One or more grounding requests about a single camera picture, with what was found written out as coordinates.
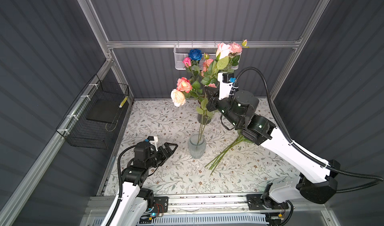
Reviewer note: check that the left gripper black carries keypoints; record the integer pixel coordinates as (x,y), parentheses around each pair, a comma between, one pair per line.
(165,156)

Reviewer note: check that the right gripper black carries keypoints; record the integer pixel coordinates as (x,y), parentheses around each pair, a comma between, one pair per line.
(212,101)

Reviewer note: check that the pink ribbed glass vase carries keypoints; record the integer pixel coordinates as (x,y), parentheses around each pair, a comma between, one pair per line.
(204,116)

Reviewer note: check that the clear ribbed glass vase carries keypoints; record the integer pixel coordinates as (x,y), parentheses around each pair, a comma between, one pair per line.
(197,145)

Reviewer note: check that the cream white artificial rose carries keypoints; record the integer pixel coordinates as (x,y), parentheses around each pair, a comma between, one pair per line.
(178,98)

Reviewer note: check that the salmon pink artificial rose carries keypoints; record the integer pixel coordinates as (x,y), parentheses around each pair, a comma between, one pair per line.
(184,85)

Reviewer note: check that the magenta pink artificial rose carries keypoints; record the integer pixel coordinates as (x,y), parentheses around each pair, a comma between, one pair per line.
(187,62)

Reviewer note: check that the blue artificial rose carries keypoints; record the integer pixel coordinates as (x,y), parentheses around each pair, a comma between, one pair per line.
(195,54)

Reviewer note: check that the pale pink white rose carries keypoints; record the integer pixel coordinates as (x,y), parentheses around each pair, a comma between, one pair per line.
(220,65)

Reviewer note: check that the pale pink carnation spray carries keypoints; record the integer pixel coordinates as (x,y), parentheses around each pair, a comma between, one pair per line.
(235,53)

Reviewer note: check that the light pink rosebud stem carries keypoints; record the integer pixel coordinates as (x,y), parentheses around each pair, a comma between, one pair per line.
(200,133)

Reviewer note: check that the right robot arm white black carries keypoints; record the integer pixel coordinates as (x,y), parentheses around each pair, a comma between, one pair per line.
(315,183)

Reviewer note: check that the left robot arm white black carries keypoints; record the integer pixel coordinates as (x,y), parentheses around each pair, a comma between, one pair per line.
(133,204)

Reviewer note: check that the bunch of artificial roses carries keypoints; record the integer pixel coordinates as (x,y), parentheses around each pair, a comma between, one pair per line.
(214,163)

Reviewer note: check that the yellow item in black basket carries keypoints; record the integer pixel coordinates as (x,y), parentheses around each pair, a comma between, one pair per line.
(123,102)

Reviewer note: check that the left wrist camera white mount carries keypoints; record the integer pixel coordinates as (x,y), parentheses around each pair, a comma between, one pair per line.
(153,140)

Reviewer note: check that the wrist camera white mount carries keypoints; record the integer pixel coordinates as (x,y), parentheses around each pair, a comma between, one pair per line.
(153,140)
(226,81)

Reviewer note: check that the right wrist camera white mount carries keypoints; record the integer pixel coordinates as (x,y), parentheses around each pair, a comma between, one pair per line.
(226,81)

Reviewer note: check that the white wire mesh basket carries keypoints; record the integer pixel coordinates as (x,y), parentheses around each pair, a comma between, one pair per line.
(181,51)

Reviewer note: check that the black wire basket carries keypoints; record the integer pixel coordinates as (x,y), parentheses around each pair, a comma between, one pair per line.
(97,119)

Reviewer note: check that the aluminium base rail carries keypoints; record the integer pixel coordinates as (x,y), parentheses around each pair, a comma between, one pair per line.
(205,204)

